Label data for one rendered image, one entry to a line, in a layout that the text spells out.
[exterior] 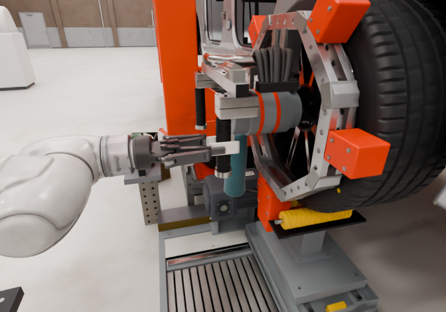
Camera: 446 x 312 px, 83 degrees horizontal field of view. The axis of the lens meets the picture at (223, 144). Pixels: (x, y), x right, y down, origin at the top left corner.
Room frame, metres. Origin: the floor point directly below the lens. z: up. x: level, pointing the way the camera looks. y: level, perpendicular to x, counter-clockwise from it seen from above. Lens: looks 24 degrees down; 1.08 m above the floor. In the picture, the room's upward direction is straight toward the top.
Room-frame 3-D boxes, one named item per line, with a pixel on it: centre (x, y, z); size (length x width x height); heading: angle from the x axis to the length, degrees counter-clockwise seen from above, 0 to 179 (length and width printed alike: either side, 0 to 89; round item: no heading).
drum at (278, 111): (0.75, -0.12, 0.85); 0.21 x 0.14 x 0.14; 104
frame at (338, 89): (0.77, -0.19, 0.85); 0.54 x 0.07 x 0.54; 14
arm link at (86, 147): (0.45, 0.33, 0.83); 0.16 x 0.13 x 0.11; 104
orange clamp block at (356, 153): (0.46, -0.27, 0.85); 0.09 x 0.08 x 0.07; 14
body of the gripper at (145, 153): (0.51, 0.15, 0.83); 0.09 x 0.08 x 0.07; 104
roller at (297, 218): (0.68, -0.31, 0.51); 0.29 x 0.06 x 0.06; 104
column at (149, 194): (1.25, 0.44, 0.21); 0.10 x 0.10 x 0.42; 14
